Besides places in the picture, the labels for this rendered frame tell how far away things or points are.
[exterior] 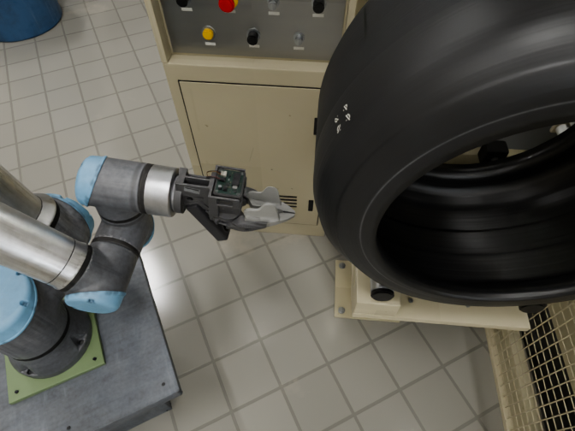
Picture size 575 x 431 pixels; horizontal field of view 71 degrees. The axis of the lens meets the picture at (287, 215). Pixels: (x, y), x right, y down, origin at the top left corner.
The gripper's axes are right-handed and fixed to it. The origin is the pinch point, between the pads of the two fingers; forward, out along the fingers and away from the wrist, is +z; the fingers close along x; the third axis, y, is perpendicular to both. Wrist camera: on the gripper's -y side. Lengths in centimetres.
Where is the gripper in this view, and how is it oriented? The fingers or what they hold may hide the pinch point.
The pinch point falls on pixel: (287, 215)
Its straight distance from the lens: 75.0
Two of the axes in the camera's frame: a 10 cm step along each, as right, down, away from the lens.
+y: 1.2, -5.6, -8.2
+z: 9.9, 1.4, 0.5
